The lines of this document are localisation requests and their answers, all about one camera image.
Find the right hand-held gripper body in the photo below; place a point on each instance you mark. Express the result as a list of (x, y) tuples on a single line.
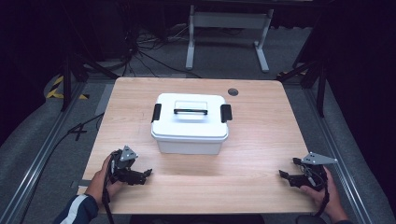
[(314, 174)]

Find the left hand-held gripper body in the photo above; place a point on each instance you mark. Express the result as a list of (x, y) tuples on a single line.
[(123, 165)]

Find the white plastic storage box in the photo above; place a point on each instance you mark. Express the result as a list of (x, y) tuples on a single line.
[(188, 146)]

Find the white storage box lid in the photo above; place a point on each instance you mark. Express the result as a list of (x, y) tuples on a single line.
[(190, 126)]

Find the person's left hand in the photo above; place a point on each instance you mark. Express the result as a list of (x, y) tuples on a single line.
[(99, 185)]

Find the person's right hand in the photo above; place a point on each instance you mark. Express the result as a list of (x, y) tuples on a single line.
[(333, 199)]

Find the black box latch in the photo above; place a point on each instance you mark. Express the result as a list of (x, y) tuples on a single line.
[(226, 113), (156, 112)]

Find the black metal stand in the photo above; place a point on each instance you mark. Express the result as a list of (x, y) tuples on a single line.
[(70, 74), (317, 77)]

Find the yellow black floor tape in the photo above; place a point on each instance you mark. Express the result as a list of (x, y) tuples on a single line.
[(57, 90)]

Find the aluminium floor rail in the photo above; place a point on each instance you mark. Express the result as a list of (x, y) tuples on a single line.
[(34, 168), (337, 149)]

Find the white metal desk frame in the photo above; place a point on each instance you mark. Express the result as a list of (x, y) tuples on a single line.
[(229, 20)]

